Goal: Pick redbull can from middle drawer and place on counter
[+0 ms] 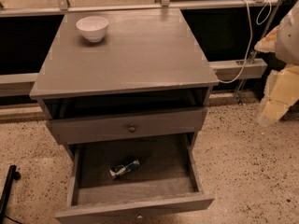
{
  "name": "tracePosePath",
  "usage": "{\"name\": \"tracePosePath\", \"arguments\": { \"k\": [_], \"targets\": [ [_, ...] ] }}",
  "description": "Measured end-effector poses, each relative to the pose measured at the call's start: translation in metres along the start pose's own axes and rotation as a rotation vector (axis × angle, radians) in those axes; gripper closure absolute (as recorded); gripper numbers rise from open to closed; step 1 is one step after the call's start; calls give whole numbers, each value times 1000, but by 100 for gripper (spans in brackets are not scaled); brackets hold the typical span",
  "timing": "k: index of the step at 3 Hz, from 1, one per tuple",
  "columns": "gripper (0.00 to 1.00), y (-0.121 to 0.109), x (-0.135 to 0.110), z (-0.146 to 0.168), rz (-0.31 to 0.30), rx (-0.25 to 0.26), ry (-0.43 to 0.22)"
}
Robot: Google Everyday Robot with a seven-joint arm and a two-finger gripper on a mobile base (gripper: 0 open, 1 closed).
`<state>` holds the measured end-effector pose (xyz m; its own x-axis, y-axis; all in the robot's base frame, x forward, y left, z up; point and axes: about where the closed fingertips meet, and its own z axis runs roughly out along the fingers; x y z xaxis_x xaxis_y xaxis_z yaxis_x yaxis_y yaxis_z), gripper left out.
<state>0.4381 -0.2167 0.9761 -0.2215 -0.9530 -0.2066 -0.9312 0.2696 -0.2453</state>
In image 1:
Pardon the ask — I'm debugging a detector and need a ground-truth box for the grey wooden drawer cabinet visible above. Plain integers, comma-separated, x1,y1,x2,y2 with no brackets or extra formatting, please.
29,7,220,224

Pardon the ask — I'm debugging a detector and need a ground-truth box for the white ceramic bowl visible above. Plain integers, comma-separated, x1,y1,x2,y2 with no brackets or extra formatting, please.
76,16,109,42

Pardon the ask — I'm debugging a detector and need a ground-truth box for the open grey middle drawer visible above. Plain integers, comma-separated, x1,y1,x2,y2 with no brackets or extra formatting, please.
55,134,214,224

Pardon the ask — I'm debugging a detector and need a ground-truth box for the black pole on floor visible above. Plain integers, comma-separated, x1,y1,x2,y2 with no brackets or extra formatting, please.
0,165,21,224

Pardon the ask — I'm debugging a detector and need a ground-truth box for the thin metal diagonal rod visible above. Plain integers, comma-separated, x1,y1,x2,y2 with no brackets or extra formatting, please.
234,0,284,105

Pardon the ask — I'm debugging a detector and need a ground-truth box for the white hanging cable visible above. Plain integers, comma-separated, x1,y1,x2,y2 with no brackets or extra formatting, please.
216,0,273,85

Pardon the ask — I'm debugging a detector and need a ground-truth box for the closed grey top drawer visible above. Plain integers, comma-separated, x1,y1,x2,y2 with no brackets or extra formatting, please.
47,107,207,145

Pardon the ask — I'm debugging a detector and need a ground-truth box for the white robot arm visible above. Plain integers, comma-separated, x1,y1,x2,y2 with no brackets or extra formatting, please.
254,1,299,126

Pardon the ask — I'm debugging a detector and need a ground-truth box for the round brass drawer knob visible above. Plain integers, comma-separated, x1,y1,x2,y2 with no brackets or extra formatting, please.
128,124,136,133

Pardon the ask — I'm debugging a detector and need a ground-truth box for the grey metal railing frame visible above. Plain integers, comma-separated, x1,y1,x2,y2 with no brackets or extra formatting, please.
1,0,278,98

